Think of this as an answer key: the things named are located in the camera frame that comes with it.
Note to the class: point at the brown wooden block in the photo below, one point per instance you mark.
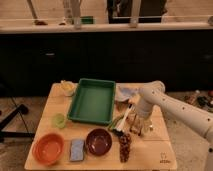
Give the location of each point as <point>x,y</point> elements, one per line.
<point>136,125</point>

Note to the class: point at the white blue cloth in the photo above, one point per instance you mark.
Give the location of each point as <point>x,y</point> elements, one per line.
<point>125,93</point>

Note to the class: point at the orange bowl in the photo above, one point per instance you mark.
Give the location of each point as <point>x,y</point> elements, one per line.
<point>48,149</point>

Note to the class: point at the green vegetable toy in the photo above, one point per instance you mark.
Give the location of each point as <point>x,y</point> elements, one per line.
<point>113,124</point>

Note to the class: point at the brown grape bunch toy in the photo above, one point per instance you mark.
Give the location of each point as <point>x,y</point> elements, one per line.
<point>125,143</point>

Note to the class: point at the purple bowl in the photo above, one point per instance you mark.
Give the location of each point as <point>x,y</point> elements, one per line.
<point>98,142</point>

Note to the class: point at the blue sponge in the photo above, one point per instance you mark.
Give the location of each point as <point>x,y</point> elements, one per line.
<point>77,150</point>

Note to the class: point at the white handled brush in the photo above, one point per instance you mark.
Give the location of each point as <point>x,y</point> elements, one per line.
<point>122,123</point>

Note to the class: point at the small green cup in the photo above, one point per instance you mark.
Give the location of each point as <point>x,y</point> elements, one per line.
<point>59,121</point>

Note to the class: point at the green plastic tray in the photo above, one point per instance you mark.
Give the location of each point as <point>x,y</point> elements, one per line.
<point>93,102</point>

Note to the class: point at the wooden folding table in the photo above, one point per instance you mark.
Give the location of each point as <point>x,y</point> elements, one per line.
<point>152,152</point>

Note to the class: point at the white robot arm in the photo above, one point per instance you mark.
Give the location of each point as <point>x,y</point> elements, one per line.
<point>200,121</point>

